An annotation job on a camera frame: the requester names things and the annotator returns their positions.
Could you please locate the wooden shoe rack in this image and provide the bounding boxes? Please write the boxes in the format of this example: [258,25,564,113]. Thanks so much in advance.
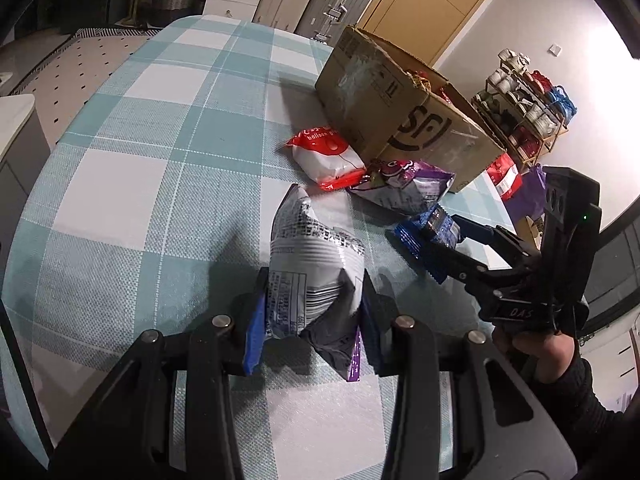
[472,49,577,174]

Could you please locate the SF cardboard box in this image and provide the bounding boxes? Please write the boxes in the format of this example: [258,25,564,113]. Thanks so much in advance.
[316,26,506,193]

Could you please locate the purple white snack bag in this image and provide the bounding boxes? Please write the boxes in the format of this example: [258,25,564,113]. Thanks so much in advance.
[348,159,456,216]

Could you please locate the silver suitcase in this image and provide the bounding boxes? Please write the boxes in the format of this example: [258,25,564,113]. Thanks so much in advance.
[295,0,371,47]

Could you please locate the red shopping bag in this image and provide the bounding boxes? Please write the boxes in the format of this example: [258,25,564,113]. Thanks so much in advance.
[486,153,523,202]

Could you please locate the purple gift bag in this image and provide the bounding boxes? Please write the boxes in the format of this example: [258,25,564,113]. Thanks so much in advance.
[504,165,546,224]

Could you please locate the silver purple snack bag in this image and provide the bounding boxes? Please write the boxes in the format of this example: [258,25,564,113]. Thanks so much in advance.
[266,184,364,382]

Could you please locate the blue snack packet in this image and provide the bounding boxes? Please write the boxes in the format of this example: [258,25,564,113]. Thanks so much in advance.
[393,204,460,284]

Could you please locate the wooden door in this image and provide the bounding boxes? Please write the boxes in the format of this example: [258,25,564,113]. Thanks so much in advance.
[358,0,485,65]

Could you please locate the teal plaid tablecloth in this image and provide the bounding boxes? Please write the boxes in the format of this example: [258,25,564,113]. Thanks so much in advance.
[2,15,487,479]

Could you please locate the person's right hand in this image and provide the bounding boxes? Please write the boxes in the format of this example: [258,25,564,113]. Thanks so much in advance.
[491,326,576,384]

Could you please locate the red white balloon gum bag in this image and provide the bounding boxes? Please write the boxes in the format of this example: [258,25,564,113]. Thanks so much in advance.
[286,127,367,192]

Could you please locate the white side cabinet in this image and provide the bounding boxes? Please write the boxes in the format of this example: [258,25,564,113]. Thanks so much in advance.
[0,94,50,274]

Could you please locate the dotted floor rug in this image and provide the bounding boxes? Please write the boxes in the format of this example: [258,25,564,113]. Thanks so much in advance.
[12,28,156,146]

